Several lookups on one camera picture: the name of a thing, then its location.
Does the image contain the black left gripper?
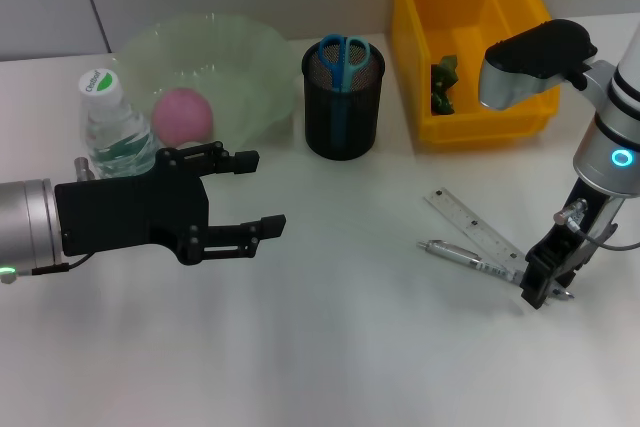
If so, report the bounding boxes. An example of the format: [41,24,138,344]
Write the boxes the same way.
[53,140,289,267]

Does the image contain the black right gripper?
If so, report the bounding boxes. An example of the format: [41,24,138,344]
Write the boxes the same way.
[519,176,625,311]

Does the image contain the grey pen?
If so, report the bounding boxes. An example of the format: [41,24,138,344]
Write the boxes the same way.
[417,238,576,301]

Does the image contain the pink peach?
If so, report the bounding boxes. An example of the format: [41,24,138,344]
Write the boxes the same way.
[151,88,215,148]

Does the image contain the transparent plastic ruler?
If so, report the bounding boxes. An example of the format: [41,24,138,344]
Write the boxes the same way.
[424,188,539,279]

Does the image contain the blue scissors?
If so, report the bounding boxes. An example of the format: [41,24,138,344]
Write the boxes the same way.
[318,34,373,147]

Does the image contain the clear green-label water bottle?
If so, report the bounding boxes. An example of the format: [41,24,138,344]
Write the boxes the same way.
[77,68,161,182]

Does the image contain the green plastic wrapper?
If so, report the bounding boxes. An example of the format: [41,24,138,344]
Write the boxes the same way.
[430,53,460,117]

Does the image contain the black mesh pen holder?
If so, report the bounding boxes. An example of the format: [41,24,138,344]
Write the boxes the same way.
[301,35,387,161]

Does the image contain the translucent green fruit bowl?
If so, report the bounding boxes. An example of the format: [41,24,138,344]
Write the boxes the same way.
[112,13,301,154]

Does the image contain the yellow plastic bin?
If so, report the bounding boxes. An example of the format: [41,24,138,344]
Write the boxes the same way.
[389,0,561,148]

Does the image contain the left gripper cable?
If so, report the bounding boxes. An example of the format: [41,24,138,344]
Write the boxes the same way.
[32,156,96,277]

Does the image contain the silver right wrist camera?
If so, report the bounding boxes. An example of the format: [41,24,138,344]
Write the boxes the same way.
[478,19,600,112]

